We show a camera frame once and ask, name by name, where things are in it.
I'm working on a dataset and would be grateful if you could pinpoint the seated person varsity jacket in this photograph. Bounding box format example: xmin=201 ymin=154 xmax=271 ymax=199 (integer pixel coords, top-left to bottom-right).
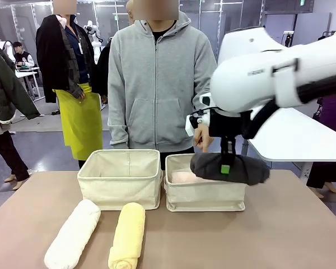
xmin=12 ymin=41 xmax=35 ymax=68

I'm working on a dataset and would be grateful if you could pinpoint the pink towel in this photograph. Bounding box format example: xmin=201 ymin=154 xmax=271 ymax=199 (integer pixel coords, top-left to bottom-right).
xmin=171 ymin=171 xmax=218 ymax=185

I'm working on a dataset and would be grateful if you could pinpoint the dark grey towel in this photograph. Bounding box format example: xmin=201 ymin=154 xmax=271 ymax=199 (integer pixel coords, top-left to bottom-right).
xmin=190 ymin=152 xmax=271 ymax=186

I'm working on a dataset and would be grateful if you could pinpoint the person with yellow skirt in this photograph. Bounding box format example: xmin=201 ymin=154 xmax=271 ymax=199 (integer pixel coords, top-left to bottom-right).
xmin=35 ymin=0 xmax=110 ymax=169

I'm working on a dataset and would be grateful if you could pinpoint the hoodie person left hand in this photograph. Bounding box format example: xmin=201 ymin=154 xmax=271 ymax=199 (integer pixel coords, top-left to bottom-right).
xmin=193 ymin=123 xmax=214 ymax=154

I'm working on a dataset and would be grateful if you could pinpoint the white towel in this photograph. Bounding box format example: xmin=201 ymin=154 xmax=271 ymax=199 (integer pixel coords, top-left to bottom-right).
xmin=44 ymin=198 xmax=101 ymax=269

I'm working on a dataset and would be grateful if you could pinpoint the white background desk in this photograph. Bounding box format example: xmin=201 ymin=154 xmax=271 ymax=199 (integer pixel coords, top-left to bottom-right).
xmin=15 ymin=66 xmax=41 ymax=96

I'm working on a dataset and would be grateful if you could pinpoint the black tripod pole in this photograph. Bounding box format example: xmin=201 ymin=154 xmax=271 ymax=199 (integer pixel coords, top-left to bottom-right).
xmin=282 ymin=30 xmax=295 ymax=47

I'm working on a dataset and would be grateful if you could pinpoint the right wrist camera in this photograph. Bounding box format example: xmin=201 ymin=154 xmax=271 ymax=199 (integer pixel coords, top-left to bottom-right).
xmin=184 ymin=110 xmax=212 ymax=137

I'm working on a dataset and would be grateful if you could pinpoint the white side table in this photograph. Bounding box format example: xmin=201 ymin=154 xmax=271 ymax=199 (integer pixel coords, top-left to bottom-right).
xmin=248 ymin=108 xmax=336 ymax=180

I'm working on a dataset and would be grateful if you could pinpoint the bystander hand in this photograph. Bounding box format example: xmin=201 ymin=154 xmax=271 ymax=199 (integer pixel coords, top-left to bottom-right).
xmin=72 ymin=85 xmax=86 ymax=100

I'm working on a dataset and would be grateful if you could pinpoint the person in dark green jacket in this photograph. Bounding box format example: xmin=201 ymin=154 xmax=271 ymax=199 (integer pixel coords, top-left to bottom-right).
xmin=0 ymin=39 xmax=41 ymax=191

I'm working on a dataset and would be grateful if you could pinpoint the black right arm cable sleeve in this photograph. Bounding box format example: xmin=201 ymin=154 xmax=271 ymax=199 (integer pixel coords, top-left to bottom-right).
xmin=240 ymin=72 xmax=336 ymax=141

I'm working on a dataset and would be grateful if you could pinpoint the yellow towel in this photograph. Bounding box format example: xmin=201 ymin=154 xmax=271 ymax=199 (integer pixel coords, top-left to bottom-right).
xmin=108 ymin=202 xmax=146 ymax=269

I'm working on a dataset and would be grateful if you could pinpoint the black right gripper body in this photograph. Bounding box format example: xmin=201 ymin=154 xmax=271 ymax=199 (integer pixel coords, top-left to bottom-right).
xmin=209 ymin=109 xmax=243 ymax=140

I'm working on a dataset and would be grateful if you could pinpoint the beige fabric basket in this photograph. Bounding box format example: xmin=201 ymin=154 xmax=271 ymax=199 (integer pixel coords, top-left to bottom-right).
xmin=77 ymin=149 xmax=164 ymax=211
xmin=164 ymin=153 xmax=246 ymax=212

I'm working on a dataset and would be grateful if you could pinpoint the person in grey hoodie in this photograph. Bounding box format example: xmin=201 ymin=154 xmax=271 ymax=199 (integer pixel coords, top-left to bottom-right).
xmin=108 ymin=0 xmax=218 ymax=170

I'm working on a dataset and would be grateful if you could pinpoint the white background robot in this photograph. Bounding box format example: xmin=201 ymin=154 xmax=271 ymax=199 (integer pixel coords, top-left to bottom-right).
xmin=83 ymin=20 xmax=104 ymax=57
xmin=0 ymin=40 xmax=16 ymax=66

